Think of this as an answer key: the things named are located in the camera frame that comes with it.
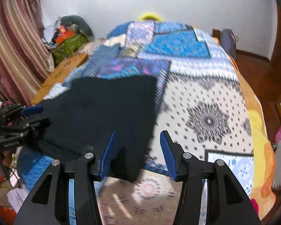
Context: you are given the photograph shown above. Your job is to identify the grey bag by wall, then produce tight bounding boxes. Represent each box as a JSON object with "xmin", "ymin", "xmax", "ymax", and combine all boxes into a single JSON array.
[{"xmin": 220, "ymin": 28, "xmax": 237, "ymax": 60}]

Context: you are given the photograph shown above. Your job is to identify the grey plush pillow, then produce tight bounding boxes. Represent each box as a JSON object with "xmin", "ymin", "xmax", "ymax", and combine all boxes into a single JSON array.
[{"xmin": 60, "ymin": 15, "xmax": 94, "ymax": 42}]

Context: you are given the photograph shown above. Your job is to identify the yellow round object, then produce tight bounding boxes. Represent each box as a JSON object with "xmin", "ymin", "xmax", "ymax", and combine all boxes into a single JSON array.
[{"xmin": 138, "ymin": 12, "xmax": 164, "ymax": 22}]

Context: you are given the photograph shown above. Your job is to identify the green patterned bag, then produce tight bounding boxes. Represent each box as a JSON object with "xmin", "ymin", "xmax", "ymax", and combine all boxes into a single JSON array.
[{"xmin": 50, "ymin": 33, "xmax": 88, "ymax": 66}]

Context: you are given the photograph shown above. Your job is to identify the orange box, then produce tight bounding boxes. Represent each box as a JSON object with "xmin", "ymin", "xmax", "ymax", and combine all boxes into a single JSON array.
[{"xmin": 55, "ymin": 25, "xmax": 75, "ymax": 45}]

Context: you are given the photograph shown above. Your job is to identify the striped pink curtain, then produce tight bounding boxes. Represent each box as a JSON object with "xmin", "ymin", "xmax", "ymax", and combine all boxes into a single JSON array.
[{"xmin": 0, "ymin": 0, "xmax": 55, "ymax": 105}]

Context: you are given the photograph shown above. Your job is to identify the folded blue jeans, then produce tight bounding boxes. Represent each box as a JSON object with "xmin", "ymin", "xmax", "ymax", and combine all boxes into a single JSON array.
[{"xmin": 81, "ymin": 43, "xmax": 121, "ymax": 78}]

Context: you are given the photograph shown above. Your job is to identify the blue patchwork bedspread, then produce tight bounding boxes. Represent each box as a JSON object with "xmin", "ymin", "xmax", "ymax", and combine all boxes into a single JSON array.
[{"xmin": 16, "ymin": 19, "xmax": 255, "ymax": 225}]

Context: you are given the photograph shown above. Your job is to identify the wooden lap desk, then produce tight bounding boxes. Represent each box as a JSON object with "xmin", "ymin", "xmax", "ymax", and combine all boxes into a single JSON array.
[{"xmin": 31, "ymin": 52, "xmax": 89, "ymax": 105}]

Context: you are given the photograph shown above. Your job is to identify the black pants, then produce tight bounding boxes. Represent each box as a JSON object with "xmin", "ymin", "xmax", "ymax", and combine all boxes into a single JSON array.
[{"xmin": 37, "ymin": 75, "xmax": 157, "ymax": 182}]

